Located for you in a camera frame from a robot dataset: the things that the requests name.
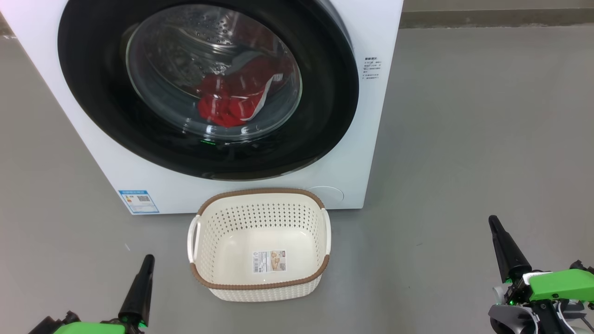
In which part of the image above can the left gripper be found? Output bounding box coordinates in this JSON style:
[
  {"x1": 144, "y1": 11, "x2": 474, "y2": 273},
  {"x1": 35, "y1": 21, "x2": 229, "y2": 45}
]
[{"x1": 28, "y1": 254, "x2": 155, "y2": 334}]

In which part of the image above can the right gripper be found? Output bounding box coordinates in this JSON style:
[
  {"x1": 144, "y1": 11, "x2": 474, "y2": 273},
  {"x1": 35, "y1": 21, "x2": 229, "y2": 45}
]
[{"x1": 488, "y1": 215, "x2": 594, "y2": 321}]

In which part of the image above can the black round glass washer door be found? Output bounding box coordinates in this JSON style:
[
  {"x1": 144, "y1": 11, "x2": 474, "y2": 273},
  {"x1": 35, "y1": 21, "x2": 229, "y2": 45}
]
[{"x1": 58, "y1": 0, "x2": 360, "y2": 181}]

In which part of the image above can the red and white garment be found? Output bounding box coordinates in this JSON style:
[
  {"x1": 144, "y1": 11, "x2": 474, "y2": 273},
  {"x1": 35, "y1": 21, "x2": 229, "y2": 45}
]
[{"x1": 197, "y1": 51, "x2": 291, "y2": 128}]

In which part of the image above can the cream perforated laundry basket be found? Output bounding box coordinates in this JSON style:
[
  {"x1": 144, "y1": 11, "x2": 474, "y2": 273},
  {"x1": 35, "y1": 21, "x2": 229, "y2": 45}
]
[{"x1": 187, "y1": 188, "x2": 332, "y2": 302}]

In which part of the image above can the printed product label sticker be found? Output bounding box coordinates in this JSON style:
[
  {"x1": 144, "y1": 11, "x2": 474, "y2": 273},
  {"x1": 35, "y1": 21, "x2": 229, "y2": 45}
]
[{"x1": 252, "y1": 250, "x2": 287, "y2": 274}]

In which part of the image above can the white washing machine body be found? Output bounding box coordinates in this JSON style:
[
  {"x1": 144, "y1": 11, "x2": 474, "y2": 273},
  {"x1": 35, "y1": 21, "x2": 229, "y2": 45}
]
[{"x1": 0, "y1": 0, "x2": 404, "y2": 215}]

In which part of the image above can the stainless steel washing machine drum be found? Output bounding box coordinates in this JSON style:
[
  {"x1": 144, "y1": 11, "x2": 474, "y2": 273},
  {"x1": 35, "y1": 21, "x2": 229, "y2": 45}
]
[{"x1": 126, "y1": 5, "x2": 302, "y2": 140}]

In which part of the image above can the blue energy label sticker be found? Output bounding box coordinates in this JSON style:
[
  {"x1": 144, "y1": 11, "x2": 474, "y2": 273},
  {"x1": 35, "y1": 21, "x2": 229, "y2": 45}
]
[{"x1": 118, "y1": 189, "x2": 160, "y2": 214}]

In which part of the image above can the round white filter cover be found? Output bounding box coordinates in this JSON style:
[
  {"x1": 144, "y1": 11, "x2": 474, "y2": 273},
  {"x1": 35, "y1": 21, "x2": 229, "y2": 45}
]
[{"x1": 306, "y1": 186, "x2": 345, "y2": 205}]

